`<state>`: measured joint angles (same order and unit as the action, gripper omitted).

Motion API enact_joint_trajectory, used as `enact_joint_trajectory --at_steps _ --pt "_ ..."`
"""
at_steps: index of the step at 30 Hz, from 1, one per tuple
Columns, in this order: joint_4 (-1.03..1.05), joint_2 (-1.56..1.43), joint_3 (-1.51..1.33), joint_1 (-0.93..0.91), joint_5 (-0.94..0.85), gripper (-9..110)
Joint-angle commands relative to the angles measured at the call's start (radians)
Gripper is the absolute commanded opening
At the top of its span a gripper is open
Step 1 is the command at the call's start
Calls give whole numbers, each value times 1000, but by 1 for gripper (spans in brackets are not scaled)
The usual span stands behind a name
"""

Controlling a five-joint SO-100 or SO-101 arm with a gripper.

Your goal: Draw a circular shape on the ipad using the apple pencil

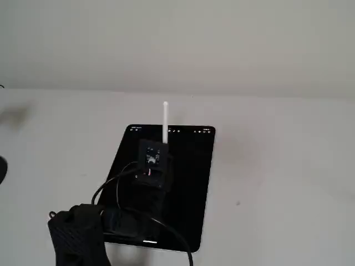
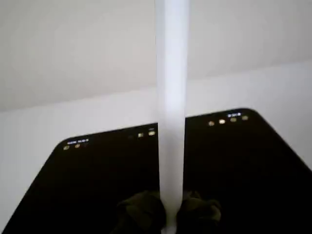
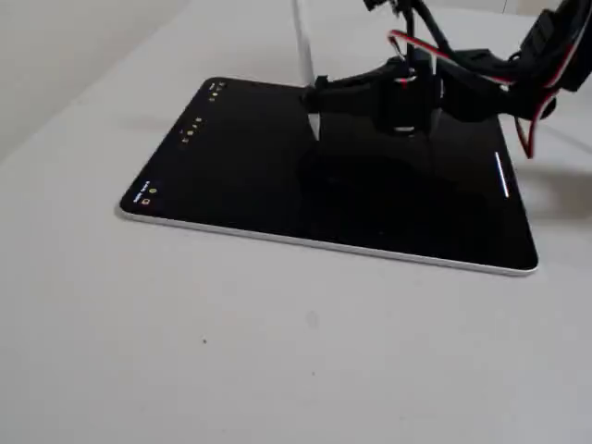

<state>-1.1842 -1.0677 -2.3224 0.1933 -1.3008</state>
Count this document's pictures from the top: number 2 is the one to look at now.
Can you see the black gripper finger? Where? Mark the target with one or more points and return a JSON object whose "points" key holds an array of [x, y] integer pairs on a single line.
{"points": [[143, 212], [200, 213]]}

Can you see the black ipad tablet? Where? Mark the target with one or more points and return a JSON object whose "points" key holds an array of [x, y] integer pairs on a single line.
{"points": [[97, 182]]}

